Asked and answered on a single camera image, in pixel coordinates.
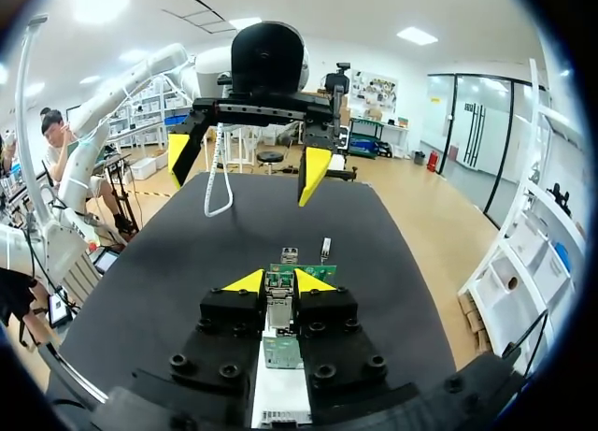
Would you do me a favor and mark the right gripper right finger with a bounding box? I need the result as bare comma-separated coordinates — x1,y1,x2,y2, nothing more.
293,267,390,399

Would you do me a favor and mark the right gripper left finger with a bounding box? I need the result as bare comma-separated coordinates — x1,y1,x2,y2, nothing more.
169,267,266,395

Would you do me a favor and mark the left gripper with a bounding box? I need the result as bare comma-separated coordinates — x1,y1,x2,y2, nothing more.
166,22,350,208

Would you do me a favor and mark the circuit board with metal port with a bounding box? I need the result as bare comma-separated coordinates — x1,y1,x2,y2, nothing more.
263,270,297,335

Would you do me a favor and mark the white stand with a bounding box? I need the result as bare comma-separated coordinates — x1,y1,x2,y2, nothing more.
250,304,313,428

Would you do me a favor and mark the person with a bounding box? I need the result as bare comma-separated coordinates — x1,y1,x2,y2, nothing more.
39,108,139,238

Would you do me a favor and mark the white cable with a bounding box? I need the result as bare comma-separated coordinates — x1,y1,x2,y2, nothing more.
203,122,235,219

